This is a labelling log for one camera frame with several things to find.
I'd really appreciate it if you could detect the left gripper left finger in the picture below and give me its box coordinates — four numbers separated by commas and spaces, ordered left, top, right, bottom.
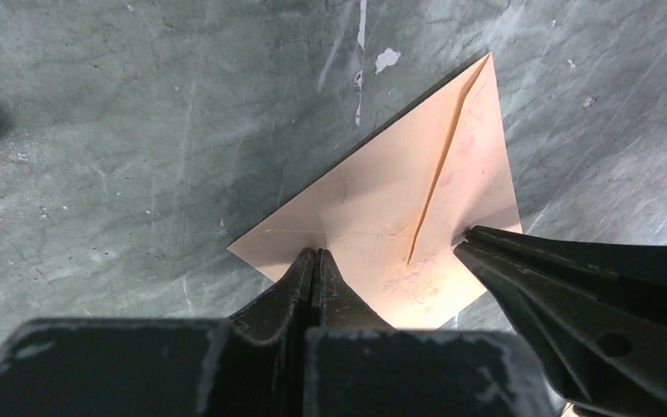
0, 248, 316, 416

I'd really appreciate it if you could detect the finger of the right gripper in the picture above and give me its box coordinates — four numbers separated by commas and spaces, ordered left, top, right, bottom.
454, 226, 667, 416

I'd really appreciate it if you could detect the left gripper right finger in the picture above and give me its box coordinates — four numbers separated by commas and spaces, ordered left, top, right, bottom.
304, 249, 558, 416

